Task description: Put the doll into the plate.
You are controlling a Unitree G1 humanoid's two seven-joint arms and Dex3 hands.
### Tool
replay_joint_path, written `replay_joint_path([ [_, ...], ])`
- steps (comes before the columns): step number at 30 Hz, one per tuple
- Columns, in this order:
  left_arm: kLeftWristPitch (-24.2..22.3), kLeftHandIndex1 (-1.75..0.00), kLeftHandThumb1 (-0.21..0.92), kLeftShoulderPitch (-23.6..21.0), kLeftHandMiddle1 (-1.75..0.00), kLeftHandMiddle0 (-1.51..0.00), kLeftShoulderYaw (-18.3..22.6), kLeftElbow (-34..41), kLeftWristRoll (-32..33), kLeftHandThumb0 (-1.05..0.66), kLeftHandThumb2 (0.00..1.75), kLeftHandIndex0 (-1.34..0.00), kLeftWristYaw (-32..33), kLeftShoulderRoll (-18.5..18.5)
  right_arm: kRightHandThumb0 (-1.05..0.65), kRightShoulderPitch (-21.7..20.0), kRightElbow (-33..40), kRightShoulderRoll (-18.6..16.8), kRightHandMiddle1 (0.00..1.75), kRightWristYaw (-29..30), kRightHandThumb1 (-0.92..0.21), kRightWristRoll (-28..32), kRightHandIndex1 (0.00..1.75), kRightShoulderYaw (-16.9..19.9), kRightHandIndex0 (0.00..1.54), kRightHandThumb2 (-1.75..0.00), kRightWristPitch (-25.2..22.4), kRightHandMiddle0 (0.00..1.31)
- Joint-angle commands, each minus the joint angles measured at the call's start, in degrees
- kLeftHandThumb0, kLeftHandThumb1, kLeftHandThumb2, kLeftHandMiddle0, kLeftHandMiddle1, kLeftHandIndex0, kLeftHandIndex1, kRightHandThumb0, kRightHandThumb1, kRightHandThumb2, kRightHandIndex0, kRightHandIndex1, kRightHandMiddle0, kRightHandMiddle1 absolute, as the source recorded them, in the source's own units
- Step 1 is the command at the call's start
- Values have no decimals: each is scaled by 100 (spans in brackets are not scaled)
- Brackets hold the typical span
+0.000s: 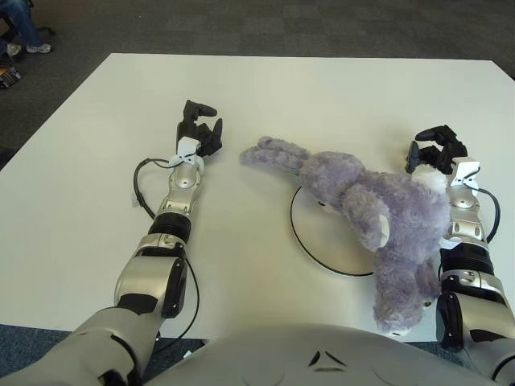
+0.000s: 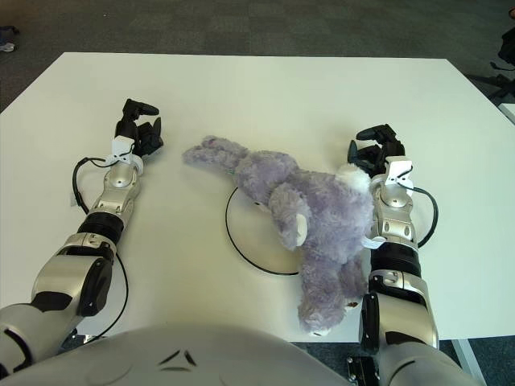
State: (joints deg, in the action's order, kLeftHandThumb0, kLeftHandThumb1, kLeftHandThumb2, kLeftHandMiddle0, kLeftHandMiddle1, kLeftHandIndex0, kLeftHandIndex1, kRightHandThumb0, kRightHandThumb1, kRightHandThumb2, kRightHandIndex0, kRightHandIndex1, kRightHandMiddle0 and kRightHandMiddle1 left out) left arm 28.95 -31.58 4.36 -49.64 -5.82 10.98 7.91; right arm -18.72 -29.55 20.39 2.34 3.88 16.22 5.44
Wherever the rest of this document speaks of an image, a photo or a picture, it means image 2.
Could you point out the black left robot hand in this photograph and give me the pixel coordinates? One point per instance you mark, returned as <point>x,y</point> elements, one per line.
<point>141,136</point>

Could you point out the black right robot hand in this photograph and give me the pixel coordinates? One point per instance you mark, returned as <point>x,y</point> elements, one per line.
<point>380,157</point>

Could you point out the purple plush bunny doll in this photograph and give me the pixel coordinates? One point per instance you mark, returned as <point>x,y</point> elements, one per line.
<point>322,209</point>

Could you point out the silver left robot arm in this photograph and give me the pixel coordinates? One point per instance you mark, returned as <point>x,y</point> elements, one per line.
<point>112,193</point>

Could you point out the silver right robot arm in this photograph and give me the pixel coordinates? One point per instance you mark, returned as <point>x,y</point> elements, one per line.
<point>394,225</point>

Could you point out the white plate with black rim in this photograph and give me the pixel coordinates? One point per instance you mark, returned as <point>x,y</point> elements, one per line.
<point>253,241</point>

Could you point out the white side table edge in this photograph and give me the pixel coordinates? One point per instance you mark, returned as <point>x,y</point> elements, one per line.
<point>510,113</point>

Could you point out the white sneaker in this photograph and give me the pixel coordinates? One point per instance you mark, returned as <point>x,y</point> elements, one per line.
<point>6,47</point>

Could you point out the black tripod stand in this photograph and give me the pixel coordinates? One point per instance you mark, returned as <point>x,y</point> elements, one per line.
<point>507,48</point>

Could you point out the black office chair base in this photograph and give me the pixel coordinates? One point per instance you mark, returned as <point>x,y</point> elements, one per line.
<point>10,29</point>

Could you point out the white table leg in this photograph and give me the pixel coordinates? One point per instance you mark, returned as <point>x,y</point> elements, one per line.
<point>466,358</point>

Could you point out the silver robot torso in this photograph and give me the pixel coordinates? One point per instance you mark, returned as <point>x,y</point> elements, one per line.
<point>201,354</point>

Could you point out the black bracket with screws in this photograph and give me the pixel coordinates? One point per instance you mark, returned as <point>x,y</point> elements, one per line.
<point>362,370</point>

